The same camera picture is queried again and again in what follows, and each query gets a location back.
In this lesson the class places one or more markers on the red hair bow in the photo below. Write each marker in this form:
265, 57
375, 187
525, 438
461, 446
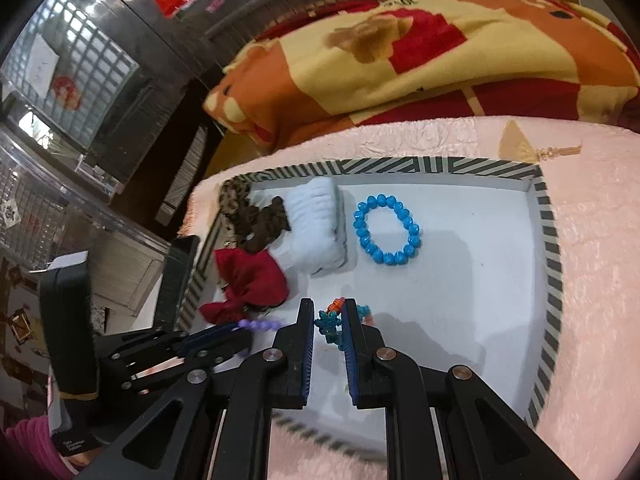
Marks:
250, 275

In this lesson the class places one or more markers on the leopard print hair bow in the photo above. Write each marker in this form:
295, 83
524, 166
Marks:
235, 195

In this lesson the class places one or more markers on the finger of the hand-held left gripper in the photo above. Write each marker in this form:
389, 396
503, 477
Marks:
220, 352
205, 337

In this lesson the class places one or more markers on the red window sticker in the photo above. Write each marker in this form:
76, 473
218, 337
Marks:
67, 91

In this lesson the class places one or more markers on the white fluffy hair clip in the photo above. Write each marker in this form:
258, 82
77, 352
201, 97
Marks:
315, 225

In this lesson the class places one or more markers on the pink towel mat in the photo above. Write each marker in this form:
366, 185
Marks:
590, 260

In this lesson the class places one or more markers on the brown hair bow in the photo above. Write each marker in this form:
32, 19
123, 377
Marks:
260, 230

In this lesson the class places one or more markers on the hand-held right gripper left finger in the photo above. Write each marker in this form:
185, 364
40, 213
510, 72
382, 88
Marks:
307, 355

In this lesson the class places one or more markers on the striped rim tray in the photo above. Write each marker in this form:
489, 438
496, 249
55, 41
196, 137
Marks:
450, 285

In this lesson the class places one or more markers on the glass block window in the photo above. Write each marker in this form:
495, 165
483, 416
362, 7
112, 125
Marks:
90, 75

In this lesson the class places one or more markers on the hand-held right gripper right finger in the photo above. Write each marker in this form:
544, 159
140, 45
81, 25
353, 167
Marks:
350, 355

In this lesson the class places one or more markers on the person's left forearm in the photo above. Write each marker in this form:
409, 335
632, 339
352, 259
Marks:
30, 445

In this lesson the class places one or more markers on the wooden bed board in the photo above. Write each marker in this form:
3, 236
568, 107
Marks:
220, 160

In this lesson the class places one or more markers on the orange yellow printed blanket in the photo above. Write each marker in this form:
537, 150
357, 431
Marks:
450, 60

